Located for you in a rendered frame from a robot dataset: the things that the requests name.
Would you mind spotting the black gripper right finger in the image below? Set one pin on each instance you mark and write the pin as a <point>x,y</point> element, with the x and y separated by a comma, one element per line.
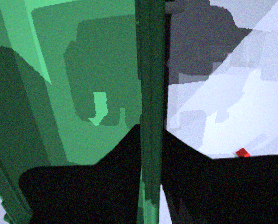
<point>188,177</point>

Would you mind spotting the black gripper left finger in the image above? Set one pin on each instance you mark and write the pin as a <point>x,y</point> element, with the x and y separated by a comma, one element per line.
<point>113,181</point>

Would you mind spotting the small red block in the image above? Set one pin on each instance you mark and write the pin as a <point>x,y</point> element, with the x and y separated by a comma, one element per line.
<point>242,153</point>

